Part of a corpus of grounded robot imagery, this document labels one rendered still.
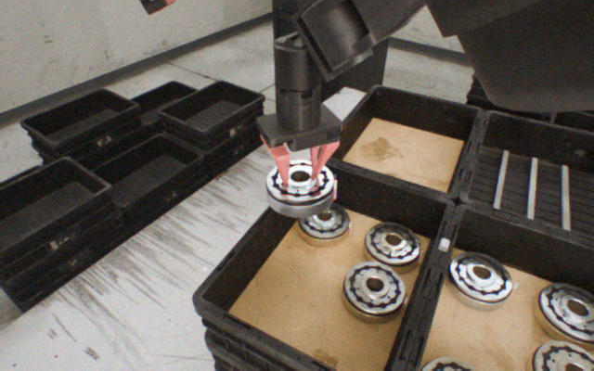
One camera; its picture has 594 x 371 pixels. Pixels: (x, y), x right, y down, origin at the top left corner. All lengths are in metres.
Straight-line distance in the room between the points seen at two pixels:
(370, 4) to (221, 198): 0.77
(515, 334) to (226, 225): 0.65
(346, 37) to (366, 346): 0.46
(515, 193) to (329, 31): 0.70
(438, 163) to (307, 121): 0.58
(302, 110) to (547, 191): 0.71
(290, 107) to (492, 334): 0.48
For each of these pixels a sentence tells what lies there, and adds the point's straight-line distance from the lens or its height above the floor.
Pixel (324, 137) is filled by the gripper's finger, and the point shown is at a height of 1.13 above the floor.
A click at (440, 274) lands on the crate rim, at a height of 0.92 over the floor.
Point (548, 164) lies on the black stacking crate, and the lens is 1.15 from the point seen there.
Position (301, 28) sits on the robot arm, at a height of 1.27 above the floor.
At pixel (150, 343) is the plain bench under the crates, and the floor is 0.70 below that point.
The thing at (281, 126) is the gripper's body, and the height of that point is 1.14.
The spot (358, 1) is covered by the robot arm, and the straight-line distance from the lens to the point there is 0.39.
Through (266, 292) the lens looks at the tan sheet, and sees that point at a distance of 0.69.
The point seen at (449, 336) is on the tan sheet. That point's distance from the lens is 0.69.
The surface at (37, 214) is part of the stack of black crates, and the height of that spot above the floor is 0.49.
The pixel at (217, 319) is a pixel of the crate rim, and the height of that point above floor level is 0.93.
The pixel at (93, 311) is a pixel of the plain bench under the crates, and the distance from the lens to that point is 0.92.
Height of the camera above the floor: 1.40
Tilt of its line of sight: 39 degrees down
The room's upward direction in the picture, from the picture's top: straight up
